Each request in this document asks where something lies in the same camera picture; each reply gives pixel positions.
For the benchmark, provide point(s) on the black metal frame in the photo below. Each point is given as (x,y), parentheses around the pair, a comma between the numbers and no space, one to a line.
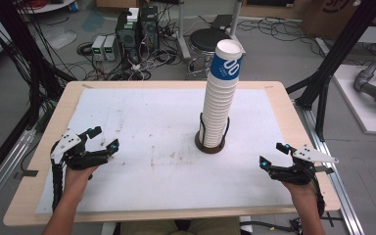
(339,52)
(19,49)

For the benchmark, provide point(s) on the stack of white paper cups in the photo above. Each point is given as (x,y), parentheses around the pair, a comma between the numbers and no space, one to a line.
(220,104)

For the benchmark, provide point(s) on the grey power supply unit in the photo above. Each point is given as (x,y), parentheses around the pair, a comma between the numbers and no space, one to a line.
(110,48)
(98,47)

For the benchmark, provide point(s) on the black computer tower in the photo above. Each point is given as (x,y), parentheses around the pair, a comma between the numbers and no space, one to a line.
(150,27)
(127,36)

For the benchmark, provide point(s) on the white floor platform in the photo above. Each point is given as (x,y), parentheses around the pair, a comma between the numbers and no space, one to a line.
(362,107)

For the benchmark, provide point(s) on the white table mat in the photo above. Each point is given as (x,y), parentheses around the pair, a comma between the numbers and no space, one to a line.
(163,130)

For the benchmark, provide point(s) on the person's khaki trousers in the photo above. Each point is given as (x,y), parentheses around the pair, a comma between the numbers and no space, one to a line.
(143,227)

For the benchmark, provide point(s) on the white metal stand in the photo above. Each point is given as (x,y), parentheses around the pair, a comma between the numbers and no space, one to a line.
(182,42)

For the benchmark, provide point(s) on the black round stool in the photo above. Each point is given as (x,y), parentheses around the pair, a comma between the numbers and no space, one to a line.
(205,39)

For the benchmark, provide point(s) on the black cup holder base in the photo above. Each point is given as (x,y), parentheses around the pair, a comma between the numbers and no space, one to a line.
(210,149)

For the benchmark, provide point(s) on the person's left hand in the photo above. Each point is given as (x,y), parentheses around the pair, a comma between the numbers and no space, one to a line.
(76,179)

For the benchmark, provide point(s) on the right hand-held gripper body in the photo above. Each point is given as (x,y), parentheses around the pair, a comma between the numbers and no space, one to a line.
(310,154)

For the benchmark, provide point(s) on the brown cardboard box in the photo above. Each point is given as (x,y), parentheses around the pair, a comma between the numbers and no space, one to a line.
(326,18)

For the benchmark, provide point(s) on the aluminium rail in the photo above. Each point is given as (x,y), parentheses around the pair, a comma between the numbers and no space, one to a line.
(339,192)
(3,173)

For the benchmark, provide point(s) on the person's right hand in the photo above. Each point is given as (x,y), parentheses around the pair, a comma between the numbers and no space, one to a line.
(302,191)

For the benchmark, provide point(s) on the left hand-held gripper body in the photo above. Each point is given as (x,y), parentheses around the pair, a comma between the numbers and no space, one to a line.
(66,142)

